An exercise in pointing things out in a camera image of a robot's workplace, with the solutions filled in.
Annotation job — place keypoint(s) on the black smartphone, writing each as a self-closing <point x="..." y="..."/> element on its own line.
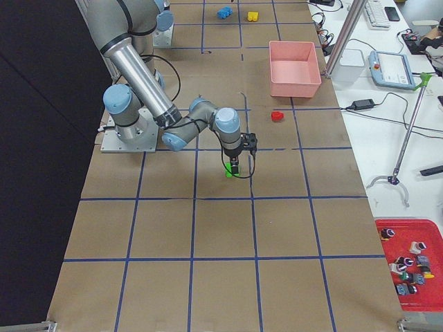
<point x="391" y="13"/>

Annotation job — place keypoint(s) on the black power adapter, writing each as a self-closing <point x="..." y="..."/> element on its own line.
<point x="364" y="104"/>

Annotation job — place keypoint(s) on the aluminium frame post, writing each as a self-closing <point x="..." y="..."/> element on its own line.
<point x="348" y="27"/>

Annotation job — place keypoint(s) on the red tray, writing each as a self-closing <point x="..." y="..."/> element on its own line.
<point x="413" y="250"/>

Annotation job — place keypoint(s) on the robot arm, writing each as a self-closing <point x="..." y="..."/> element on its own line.
<point x="113" y="25"/>

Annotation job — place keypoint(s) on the teach pendant tablet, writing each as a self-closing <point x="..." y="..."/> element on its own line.
<point x="391" y="70"/>

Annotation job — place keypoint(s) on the blue toy block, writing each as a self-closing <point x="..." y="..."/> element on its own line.
<point x="224" y="13"/>

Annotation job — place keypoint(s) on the yellow toy block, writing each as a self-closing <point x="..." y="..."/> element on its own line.
<point x="252" y="16"/>

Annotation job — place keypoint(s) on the green handled grabber tool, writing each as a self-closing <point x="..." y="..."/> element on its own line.
<point x="393" y="178"/>

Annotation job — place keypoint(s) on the pink plastic box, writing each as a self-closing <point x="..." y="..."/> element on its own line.
<point x="294" y="70"/>

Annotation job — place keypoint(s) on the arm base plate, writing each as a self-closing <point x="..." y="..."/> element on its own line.
<point x="163" y="39"/>
<point x="140" y="137"/>

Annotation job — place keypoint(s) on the white keyboard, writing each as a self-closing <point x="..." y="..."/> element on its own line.
<point x="375" y="16"/>

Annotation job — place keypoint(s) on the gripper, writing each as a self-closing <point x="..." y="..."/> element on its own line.
<point x="232" y="152"/>

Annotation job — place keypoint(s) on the white cube box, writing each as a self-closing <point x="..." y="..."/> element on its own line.
<point x="349" y="68"/>

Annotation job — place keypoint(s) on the red toy block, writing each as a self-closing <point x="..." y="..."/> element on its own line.
<point x="277" y="116"/>

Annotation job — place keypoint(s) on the green toy block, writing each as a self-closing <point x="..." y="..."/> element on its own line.
<point x="229" y="172"/>

